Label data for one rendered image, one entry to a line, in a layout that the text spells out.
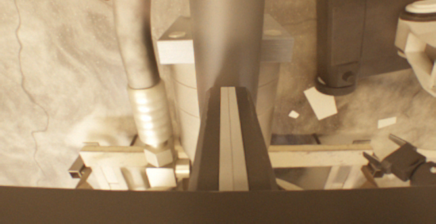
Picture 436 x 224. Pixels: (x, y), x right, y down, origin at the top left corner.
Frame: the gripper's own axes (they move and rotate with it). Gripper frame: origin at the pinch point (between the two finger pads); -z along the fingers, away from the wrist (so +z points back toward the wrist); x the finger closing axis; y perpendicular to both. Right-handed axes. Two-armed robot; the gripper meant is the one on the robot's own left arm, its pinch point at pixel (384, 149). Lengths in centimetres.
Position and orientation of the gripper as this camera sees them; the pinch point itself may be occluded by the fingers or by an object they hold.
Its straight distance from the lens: 83.8
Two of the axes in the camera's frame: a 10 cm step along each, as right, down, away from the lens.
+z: 3.0, 4.1, -8.6
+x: -8.7, 4.9, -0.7
